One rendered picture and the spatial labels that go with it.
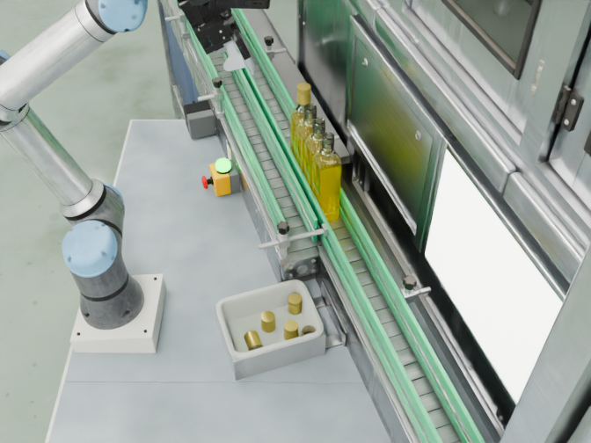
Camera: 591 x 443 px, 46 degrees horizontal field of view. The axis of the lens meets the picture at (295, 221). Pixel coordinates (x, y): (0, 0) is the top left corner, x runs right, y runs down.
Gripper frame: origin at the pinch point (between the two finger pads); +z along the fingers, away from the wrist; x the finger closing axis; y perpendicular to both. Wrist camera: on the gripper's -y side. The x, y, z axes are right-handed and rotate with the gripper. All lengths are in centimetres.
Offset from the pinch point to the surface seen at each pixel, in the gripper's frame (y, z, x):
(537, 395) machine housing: -6, -37, 103
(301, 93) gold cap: -7.8, 23.1, -10.2
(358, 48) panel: -24.3, 17.8, -8.6
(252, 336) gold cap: 29, 47, 30
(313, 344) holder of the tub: 17, 51, 37
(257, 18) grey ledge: -11, 53, -92
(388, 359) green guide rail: 3, 44, 53
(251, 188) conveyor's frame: 14.6, 44.0, -9.8
